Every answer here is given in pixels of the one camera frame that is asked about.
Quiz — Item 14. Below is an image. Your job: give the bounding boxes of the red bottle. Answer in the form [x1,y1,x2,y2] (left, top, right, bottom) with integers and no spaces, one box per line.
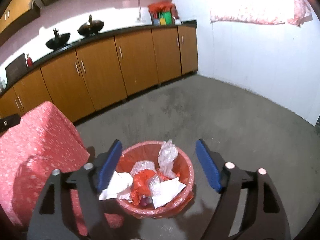
[27,54,33,67]

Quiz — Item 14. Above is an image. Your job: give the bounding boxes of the red trash bin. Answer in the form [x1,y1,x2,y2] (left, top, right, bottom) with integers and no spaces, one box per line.
[116,141,194,218]

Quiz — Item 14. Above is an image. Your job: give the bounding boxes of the dark cutting board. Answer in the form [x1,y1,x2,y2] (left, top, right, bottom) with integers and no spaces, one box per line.
[5,53,28,85]

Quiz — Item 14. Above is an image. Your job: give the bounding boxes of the clear bubble wrap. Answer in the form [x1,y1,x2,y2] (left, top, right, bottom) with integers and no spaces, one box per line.
[130,139,179,182]

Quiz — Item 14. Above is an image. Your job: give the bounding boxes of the black wok without lid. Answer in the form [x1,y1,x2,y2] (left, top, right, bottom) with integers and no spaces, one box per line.
[46,28,71,50]

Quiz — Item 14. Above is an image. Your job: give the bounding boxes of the white paper sheet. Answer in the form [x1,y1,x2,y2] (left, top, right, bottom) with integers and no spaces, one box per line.
[150,178,186,209]

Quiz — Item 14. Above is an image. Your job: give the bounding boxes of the small orange plastic bag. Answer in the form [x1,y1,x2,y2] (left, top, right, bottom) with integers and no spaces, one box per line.
[130,169,170,206]

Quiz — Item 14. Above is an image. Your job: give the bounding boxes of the orange lower cabinets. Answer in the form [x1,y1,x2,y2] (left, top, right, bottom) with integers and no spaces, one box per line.
[1,20,198,122]

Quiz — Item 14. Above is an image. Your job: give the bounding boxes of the white tissue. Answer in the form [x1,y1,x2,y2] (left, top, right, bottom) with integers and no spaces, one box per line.
[99,171,133,203]

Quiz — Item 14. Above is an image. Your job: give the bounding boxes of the purple plastic bag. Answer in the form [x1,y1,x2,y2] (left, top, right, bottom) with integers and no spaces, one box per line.
[139,196,153,207]

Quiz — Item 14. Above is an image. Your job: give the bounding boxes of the black wok with lid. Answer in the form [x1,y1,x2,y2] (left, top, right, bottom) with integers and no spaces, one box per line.
[78,15,104,37]

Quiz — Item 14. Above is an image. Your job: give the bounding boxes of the red bag of items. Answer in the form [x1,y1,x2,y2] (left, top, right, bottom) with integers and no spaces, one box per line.
[148,1,180,25]

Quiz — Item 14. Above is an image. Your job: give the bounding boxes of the pink window curtain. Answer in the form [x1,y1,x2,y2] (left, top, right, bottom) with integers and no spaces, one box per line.
[210,0,313,27]

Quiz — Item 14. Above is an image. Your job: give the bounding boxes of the red floral tablecloth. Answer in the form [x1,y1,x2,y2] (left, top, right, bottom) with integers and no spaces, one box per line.
[0,101,126,237]

